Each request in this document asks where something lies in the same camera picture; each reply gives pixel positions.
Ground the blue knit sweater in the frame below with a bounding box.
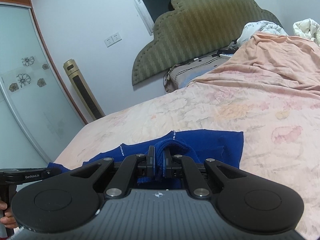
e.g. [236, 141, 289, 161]
[47, 129, 245, 190]

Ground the black clothing on pillow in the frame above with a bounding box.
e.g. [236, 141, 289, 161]
[227, 40, 239, 54]

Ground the person's left hand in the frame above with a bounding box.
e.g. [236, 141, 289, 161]
[0, 200, 18, 229]

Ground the frosted glass wardrobe door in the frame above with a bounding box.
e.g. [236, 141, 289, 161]
[1, 4, 84, 168]

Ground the pink floral bed sheet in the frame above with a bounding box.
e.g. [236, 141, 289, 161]
[56, 80, 319, 239]

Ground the brown striped pillow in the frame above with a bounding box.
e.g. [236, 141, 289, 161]
[163, 53, 233, 93]

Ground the gold tower fan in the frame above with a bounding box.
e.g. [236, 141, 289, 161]
[63, 59, 105, 120]

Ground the peach blanket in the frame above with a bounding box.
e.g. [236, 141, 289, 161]
[191, 32, 319, 98]

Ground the white quilt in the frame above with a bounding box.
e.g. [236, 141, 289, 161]
[236, 21, 288, 47]

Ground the olive padded headboard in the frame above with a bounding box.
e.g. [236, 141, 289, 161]
[131, 0, 280, 86]

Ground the cream crumpled duvet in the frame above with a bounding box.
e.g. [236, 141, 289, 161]
[293, 18, 320, 46]

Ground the white wall socket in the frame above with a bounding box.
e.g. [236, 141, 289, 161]
[104, 32, 122, 48]

